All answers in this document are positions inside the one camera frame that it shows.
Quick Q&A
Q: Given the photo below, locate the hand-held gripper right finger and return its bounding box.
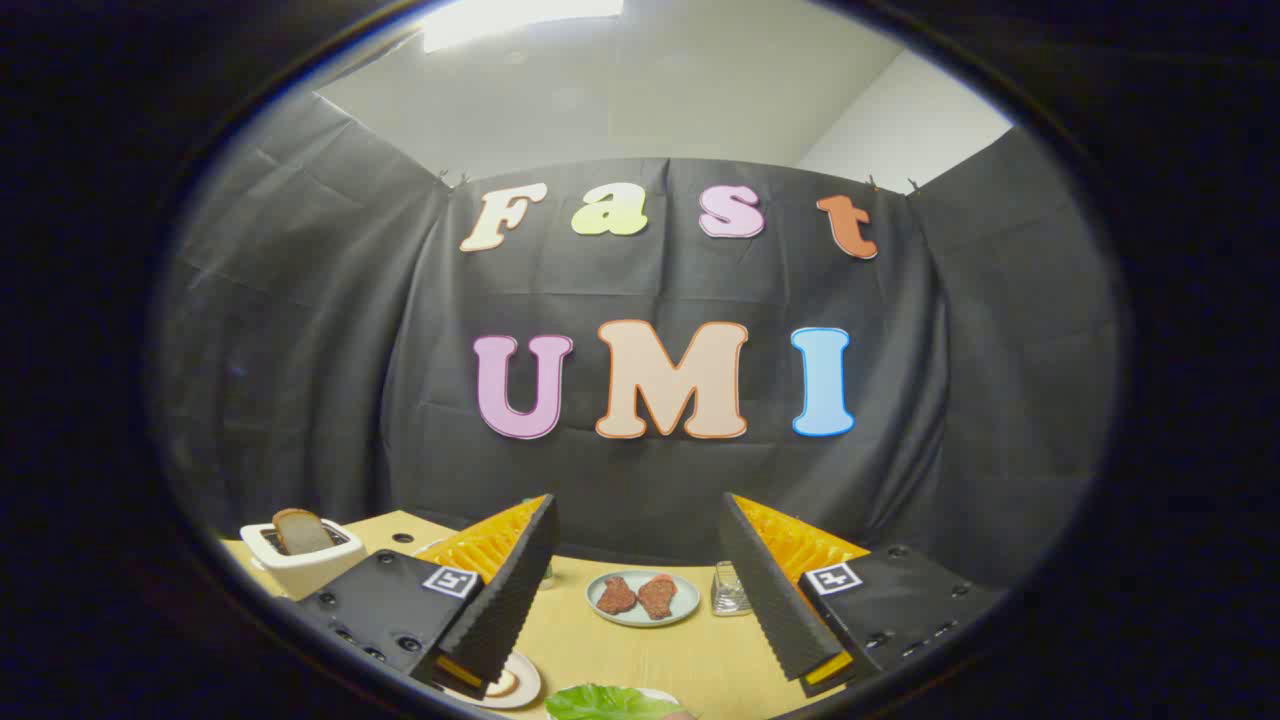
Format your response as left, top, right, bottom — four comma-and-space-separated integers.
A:
718, 491, 1007, 699

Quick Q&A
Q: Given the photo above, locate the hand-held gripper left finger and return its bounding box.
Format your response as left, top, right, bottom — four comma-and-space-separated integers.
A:
297, 493, 561, 701

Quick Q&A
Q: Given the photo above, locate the green lettuce leaf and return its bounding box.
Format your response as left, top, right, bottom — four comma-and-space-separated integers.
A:
545, 684, 691, 720

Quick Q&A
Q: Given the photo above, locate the toasted bread slice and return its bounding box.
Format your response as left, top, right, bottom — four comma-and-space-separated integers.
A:
272, 508, 337, 556

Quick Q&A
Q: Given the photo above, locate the clear glass holder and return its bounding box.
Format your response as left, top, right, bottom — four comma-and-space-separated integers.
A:
711, 560, 753, 617

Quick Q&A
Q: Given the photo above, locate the light blue plate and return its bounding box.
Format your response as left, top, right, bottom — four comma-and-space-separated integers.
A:
586, 570, 702, 628

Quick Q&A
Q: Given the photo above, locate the beige round plate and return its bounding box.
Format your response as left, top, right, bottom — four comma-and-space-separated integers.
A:
445, 652, 543, 711

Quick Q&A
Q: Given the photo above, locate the white toaster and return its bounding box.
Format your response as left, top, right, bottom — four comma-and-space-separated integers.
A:
240, 515, 368, 601

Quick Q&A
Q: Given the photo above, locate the black backdrop cloth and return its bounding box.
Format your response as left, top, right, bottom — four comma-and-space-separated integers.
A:
150, 92, 1121, 591

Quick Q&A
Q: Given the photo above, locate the ceiling light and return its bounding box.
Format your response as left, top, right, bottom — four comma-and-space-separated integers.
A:
420, 0, 626, 53

